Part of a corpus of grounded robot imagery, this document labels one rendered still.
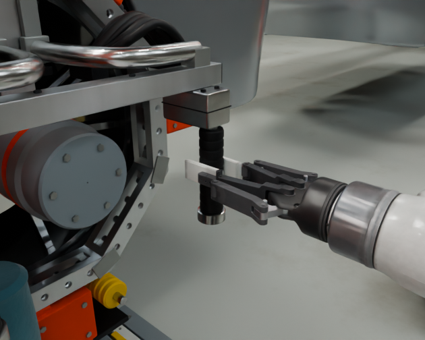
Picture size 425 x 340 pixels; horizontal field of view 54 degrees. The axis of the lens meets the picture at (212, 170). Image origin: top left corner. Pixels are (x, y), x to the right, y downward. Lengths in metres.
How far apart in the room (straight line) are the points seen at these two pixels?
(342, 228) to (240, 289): 1.26
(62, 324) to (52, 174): 0.37
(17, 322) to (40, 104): 0.29
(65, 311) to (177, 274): 1.01
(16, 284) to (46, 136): 0.19
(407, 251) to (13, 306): 0.46
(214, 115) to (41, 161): 0.23
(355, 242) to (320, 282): 1.32
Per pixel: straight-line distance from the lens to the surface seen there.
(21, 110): 0.44
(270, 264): 1.85
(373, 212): 0.47
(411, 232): 0.45
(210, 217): 0.63
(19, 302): 0.60
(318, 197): 0.49
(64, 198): 0.55
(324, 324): 1.61
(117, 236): 0.82
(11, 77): 0.44
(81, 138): 0.54
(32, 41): 0.64
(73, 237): 0.88
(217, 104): 0.58
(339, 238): 0.48
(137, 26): 0.61
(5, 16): 0.64
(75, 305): 0.82
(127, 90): 0.50
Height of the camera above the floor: 1.07
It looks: 23 degrees down
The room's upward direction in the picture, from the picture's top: straight up
